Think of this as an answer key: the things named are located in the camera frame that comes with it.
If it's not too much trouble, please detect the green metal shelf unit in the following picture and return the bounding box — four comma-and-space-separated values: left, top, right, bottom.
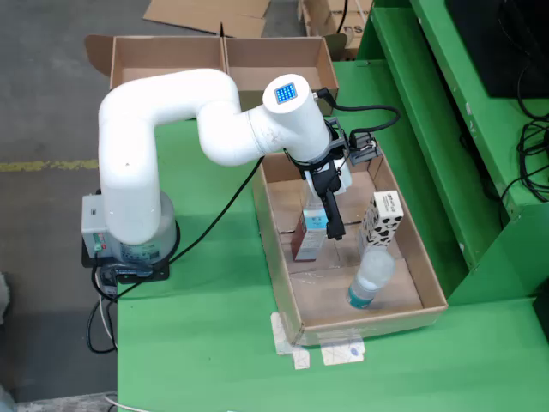
356, 0, 549, 308

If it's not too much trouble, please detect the black cable tangle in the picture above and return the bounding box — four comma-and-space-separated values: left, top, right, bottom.
499, 119, 549, 224

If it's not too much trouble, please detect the grey robot control box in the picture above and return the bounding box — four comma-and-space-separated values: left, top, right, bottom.
81, 192, 109, 263

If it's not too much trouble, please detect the empty cardboard box with flaps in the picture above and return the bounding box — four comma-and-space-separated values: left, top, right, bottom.
142, 0, 272, 39

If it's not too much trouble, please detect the black cable loop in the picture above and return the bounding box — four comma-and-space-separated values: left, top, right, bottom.
516, 53, 549, 122

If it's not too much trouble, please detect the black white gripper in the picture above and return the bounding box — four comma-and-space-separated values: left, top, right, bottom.
299, 158, 353, 240

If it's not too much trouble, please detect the black camera cable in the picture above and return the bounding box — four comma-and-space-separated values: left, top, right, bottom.
313, 87, 403, 149

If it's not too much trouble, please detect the shallow cardboard tray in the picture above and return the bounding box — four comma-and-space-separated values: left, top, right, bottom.
251, 148, 449, 348

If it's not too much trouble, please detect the grey wrist mounting bracket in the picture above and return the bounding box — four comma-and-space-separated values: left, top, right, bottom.
322, 119, 351, 167

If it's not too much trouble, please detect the cow print hand cream box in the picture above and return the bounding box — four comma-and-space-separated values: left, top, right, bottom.
357, 191, 405, 254

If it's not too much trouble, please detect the thin white cable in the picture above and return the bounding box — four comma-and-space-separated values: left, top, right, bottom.
97, 295, 118, 349

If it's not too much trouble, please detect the stack of shipping cartons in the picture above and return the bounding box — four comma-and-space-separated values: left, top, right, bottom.
328, 10, 373, 61

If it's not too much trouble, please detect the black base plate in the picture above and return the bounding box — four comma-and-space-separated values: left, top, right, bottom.
81, 238, 172, 285

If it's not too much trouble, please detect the plastic bottle teal label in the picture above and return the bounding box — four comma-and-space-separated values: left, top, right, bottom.
346, 249, 396, 310

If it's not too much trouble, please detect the white tape patch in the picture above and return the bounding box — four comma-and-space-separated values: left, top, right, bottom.
320, 336, 366, 367
269, 312, 311, 371

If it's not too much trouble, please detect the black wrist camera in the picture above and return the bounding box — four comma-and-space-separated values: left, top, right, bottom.
347, 130, 383, 167

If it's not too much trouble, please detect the red box silver top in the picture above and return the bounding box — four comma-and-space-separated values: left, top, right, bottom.
291, 206, 328, 263

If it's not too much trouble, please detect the black monitor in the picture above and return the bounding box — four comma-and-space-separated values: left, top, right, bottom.
444, 0, 549, 99

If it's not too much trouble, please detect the long black power cable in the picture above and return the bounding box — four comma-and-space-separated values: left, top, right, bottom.
114, 156, 266, 300

